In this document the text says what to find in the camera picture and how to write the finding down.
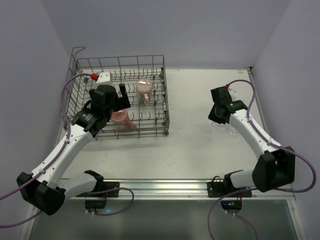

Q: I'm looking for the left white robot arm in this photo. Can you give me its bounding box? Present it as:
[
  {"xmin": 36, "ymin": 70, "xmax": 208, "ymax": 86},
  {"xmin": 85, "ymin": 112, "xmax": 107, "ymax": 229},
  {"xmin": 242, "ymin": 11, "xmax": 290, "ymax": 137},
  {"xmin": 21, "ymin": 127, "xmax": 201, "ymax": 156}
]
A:
[{"xmin": 16, "ymin": 83, "xmax": 131, "ymax": 216}]

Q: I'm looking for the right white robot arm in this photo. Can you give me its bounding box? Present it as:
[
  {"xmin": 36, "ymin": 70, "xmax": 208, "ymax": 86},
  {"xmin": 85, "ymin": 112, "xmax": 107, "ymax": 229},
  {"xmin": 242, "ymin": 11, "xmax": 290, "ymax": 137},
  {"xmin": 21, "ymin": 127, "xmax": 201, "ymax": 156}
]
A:
[{"xmin": 208, "ymin": 86, "xmax": 296, "ymax": 193}]

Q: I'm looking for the salmon pink mug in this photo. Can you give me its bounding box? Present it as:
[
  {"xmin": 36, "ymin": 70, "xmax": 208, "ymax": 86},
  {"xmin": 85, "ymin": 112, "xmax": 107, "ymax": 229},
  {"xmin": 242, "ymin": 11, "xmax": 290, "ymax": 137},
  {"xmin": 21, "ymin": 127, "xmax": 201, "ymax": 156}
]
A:
[{"xmin": 111, "ymin": 109, "xmax": 137, "ymax": 130}]

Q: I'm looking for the pale pink mug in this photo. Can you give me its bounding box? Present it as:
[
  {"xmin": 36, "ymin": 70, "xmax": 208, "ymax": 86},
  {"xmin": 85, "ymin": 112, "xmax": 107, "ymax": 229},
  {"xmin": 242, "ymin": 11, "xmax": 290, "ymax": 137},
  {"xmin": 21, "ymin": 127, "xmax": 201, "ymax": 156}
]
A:
[{"xmin": 135, "ymin": 78, "xmax": 153, "ymax": 106}]

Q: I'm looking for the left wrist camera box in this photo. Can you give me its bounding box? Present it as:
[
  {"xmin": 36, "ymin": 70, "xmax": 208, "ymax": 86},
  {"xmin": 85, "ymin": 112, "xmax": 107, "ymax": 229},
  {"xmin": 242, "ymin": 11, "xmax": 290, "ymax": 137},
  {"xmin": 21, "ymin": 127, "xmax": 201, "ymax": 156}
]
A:
[{"xmin": 95, "ymin": 71, "xmax": 113, "ymax": 88}]

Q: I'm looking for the grey wire dish rack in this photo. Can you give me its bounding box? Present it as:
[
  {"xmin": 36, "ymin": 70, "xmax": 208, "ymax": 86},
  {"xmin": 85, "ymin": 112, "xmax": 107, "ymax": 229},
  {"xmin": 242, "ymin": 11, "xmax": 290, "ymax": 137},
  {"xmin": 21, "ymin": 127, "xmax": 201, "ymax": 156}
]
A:
[{"xmin": 65, "ymin": 46, "xmax": 170, "ymax": 139}]

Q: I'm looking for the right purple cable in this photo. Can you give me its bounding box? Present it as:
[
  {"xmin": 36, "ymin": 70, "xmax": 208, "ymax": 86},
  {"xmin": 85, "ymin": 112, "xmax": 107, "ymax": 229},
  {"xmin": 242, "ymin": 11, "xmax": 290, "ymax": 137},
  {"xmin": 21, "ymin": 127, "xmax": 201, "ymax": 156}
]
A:
[{"xmin": 206, "ymin": 78, "xmax": 316, "ymax": 240}]

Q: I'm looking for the purple cable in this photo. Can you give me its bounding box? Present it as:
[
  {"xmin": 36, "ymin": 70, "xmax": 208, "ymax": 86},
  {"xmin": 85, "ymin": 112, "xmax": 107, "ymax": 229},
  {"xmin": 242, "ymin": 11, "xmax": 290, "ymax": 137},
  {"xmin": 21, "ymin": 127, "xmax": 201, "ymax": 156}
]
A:
[
  {"xmin": 206, "ymin": 78, "xmax": 316, "ymax": 240},
  {"xmin": 0, "ymin": 72, "xmax": 135, "ymax": 227}
]

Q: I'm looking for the aluminium mounting rail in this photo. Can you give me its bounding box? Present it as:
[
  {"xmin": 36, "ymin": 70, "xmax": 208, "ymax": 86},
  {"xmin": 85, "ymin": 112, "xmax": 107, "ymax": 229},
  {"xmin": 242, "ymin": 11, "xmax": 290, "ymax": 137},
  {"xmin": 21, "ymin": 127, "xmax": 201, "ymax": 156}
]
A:
[{"xmin": 69, "ymin": 179, "xmax": 295, "ymax": 201}]

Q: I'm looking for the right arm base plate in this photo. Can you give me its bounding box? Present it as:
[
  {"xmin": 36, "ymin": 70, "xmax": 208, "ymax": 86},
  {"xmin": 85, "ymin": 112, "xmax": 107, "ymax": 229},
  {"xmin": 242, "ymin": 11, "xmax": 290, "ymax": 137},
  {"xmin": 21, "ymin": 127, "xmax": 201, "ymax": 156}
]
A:
[{"xmin": 206, "ymin": 175, "xmax": 253, "ymax": 214}]

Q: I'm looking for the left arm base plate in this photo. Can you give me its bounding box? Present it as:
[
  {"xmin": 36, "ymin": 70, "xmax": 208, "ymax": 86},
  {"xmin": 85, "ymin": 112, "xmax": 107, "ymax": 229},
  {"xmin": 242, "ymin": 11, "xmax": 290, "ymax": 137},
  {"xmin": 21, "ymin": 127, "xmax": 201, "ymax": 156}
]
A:
[{"xmin": 84, "ymin": 181, "xmax": 120, "ymax": 213}]

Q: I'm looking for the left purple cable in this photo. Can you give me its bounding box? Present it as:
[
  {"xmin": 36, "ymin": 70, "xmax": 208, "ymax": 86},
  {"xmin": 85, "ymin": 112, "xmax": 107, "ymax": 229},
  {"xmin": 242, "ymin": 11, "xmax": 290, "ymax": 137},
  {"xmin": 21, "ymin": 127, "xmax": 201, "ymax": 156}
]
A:
[{"xmin": 0, "ymin": 72, "xmax": 135, "ymax": 227}]

